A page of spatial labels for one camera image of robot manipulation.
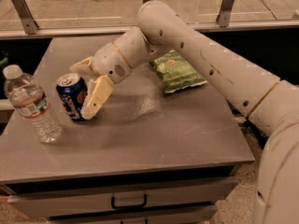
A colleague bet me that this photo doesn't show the metal window rail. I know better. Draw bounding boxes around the metal window rail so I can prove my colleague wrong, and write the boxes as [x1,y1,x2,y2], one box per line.
[0,20,299,40]

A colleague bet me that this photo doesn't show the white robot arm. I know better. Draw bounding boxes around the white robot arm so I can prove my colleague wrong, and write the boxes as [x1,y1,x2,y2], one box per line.
[70,0,299,224]

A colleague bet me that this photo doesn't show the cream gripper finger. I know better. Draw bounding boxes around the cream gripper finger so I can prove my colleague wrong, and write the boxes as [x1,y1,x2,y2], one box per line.
[81,76,114,119]
[69,56,93,76]

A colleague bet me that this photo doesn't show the right metal railing bracket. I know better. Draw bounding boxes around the right metal railing bracket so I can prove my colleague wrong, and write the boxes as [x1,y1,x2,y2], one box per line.
[216,0,235,27]

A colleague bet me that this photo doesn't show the blue pepsi can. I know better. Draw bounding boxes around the blue pepsi can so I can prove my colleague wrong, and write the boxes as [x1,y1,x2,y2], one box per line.
[56,73,87,121]

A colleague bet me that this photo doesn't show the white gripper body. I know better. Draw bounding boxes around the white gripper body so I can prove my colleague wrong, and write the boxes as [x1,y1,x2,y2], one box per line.
[92,43,132,83]

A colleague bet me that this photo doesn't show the grey drawer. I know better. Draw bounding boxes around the grey drawer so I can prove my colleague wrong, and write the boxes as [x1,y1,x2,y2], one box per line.
[48,204,217,224]
[8,176,237,217]

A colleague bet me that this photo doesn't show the green kettle chips bag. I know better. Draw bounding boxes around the green kettle chips bag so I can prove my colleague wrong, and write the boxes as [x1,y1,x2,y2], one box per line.
[149,50,206,93]

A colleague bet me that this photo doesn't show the black drawer handle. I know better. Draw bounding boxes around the black drawer handle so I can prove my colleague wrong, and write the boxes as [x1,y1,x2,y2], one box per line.
[110,194,148,210]

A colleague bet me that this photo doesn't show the left metal railing bracket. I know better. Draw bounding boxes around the left metal railing bracket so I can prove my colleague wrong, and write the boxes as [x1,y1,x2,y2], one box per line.
[11,0,39,35]

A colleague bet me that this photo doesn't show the clear plastic water bottle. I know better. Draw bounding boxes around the clear plastic water bottle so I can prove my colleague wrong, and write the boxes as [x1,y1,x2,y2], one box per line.
[3,64,62,143]

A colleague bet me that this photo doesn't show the grey lower drawer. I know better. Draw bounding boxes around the grey lower drawer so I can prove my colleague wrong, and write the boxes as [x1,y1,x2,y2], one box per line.
[48,204,217,224]

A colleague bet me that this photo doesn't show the black floor stand bar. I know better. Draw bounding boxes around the black floor stand bar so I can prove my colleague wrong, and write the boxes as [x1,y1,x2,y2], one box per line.
[244,119,268,149]

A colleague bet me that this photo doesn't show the grey upper drawer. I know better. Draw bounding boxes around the grey upper drawer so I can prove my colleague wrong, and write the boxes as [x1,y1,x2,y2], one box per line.
[8,176,237,217]

